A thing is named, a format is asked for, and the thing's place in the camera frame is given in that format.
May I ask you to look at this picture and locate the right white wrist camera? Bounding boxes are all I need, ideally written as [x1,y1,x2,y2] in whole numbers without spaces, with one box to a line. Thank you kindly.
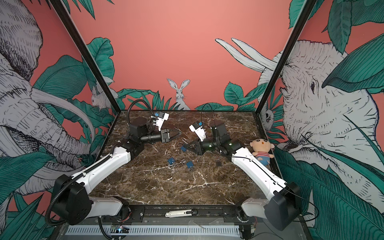
[189,121,207,142]

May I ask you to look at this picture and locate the white utility knife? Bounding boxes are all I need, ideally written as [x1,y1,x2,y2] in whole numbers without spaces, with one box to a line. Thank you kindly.
[165,209,198,218]

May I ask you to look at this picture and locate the small green circuit board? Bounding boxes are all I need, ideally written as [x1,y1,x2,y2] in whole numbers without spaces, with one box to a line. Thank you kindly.
[111,226,130,234]

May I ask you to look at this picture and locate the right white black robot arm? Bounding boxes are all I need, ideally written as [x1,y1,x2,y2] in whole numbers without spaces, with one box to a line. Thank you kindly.
[184,122,302,231]

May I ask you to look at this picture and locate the white perforated strip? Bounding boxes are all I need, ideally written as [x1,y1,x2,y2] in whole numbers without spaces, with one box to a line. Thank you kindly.
[66,225,240,237]

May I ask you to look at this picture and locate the plush doll striped shirt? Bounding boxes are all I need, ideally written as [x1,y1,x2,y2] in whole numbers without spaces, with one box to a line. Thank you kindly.
[250,139,275,166]

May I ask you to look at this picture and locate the left black frame post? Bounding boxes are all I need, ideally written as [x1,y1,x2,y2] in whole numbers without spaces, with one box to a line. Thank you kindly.
[50,0,121,114]

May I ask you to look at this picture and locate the right thin black cable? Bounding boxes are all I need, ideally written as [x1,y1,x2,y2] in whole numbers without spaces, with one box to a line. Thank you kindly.
[200,103,217,127]

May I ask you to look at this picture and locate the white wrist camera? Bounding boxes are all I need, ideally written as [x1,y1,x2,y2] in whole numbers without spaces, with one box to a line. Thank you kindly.
[189,121,207,142]
[152,112,169,131]

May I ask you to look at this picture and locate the right black frame post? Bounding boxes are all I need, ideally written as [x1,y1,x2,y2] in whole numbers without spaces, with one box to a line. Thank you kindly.
[256,0,317,115]

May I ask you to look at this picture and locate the left black corrugated cable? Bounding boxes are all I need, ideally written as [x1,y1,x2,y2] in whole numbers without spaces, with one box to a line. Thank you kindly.
[126,98,154,124]

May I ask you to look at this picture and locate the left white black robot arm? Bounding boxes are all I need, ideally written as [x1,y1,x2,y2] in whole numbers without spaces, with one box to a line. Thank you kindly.
[45,112,181,226]

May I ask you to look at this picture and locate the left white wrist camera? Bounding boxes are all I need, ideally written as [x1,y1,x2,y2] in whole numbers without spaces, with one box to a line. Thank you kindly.
[152,112,169,131]

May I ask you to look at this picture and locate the black frame post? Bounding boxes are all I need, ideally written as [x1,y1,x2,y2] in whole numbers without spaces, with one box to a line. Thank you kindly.
[50,0,121,114]
[256,0,317,115]

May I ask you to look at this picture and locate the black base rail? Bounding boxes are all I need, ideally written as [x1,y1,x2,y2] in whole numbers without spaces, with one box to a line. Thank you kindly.
[101,205,266,225]

